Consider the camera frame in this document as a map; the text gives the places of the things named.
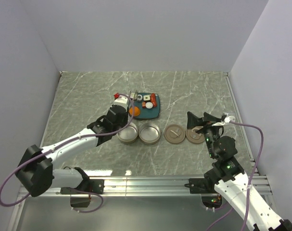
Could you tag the beige lid right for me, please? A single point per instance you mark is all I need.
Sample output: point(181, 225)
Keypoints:
point(194, 137)

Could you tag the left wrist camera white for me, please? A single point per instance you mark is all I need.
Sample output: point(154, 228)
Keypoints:
point(120, 100)

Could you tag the aluminium mounting rail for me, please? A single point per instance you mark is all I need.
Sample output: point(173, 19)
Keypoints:
point(128, 186)

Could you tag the orange half fruit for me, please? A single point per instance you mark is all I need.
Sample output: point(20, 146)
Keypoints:
point(134, 111)

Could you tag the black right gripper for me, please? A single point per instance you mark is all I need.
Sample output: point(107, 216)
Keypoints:
point(193, 121)

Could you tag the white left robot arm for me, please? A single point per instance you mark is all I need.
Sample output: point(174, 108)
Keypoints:
point(39, 166)

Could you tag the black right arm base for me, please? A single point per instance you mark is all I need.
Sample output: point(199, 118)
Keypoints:
point(200, 186)

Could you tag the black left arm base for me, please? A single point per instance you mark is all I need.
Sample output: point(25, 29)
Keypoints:
point(92, 186)

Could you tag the steel lunch container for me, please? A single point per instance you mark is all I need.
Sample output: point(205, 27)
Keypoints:
point(129, 134)
point(149, 133)

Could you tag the red sausage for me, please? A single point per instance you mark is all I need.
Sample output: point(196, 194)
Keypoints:
point(153, 99)

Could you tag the teal square plate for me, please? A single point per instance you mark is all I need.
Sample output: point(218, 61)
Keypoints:
point(147, 114)

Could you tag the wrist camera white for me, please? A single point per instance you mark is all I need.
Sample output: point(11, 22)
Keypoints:
point(120, 100)
point(228, 118)

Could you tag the white sushi roll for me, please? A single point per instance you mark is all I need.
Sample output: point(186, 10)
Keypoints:
point(146, 98)

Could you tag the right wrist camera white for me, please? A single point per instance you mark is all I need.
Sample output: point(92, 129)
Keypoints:
point(228, 118)

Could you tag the left steel lunch container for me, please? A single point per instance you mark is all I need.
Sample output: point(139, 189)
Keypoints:
point(129, 134)

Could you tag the metal food tongs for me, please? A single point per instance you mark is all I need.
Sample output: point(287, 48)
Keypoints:
point(134, 95)

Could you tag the small white rice bowl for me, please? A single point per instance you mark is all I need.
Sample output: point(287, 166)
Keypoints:
point(149, 105)

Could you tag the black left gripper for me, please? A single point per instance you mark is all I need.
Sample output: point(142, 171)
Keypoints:
point(124, 123)

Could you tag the right steel lunch container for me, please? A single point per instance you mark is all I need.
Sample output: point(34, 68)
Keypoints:
point(149, 133)

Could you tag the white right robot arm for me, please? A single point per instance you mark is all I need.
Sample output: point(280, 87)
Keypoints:
point(228, 178)

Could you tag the beige lid with handle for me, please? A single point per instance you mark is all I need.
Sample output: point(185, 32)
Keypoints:
point(174, 134)

